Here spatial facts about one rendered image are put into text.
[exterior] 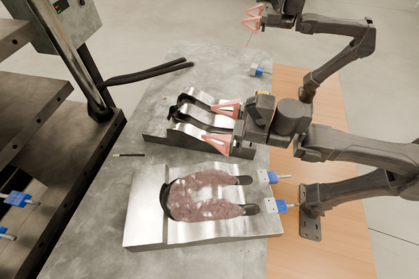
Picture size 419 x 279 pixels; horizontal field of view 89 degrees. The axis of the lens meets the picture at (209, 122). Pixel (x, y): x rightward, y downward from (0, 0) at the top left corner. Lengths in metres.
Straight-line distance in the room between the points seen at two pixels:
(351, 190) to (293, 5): 0.67
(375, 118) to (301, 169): 1.78
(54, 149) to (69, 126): 0.13
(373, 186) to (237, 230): 0.40
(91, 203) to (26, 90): 0.52
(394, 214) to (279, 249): 1.41
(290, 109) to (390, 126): 2.27
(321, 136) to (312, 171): 0.49
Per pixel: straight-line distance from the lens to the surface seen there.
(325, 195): 0.77
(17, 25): 0.97
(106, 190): 0.97
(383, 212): 2.11
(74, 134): 1.22
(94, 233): 0.93
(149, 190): 0.79
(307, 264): 0.88
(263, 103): 0.45
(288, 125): 0.47
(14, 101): 1.10
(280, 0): 0.97
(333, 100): 1.35
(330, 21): 1.02
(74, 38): 1.20
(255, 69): 1.32
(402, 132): 2.71
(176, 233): 0.77
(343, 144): 0.55
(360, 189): 0.72
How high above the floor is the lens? 1.62
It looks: 51 degrees down
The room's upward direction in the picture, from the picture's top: straight up
